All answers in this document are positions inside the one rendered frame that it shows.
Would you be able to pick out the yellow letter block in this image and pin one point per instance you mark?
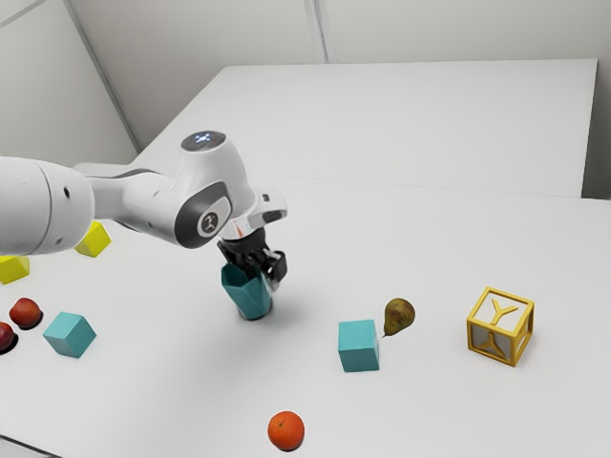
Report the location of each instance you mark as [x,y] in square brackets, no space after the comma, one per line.
[499,326]

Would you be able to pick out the teal cube block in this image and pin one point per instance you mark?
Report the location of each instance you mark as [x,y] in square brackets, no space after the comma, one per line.
[69,333]
[359,345]

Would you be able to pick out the green-brown pear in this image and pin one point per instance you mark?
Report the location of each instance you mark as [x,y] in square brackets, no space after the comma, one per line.
[398,316]

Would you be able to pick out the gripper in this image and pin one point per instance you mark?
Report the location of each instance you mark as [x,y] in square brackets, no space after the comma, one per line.
[248,255]

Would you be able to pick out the red apple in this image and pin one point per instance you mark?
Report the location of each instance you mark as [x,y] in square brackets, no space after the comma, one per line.
[25,312]
[5,335]

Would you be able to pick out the yellow cube block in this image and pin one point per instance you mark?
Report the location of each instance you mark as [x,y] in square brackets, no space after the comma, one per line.
[93,240]
[13,268]

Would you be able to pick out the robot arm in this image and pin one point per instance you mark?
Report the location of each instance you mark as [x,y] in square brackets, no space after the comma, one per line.
[143,195]

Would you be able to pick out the orange fruit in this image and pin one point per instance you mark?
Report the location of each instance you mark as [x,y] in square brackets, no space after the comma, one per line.
[286,430]

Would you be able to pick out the teal faceted mug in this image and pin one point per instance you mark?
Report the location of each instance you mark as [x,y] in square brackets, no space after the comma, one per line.
[246,293]

